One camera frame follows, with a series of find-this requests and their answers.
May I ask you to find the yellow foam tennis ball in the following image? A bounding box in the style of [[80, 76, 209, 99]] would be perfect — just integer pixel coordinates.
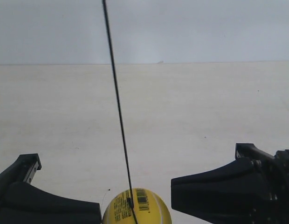
[[102, 188, 172, 224]]

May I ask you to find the black hanging string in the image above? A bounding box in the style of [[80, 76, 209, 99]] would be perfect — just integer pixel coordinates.
[[102, 0, 138, 224]]

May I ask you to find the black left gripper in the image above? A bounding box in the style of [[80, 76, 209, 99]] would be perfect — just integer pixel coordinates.
[[0, 154, 101, 224]]

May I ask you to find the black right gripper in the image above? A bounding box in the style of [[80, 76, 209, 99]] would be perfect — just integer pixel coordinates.
[[171, 143, 289, 224]]

